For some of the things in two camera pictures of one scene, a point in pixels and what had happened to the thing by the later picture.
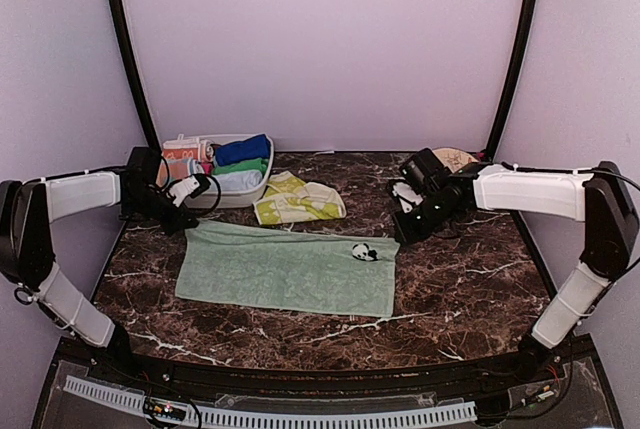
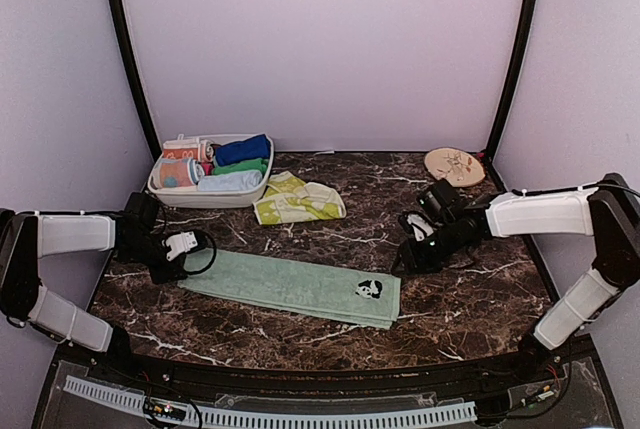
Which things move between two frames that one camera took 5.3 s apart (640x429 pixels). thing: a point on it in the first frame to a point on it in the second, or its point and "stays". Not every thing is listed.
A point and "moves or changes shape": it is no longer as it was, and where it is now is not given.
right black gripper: [407, 234] to [415, 262]
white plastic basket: [209, 196] stays
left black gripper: [179, 220] to [168, 273]
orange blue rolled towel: [178, 169] stays
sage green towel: [284, 269] moves or changes shape
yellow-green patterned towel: [288, 199] stays
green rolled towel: [257, 164] stays
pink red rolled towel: [206, 157] stays
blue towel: [255, 147] stays
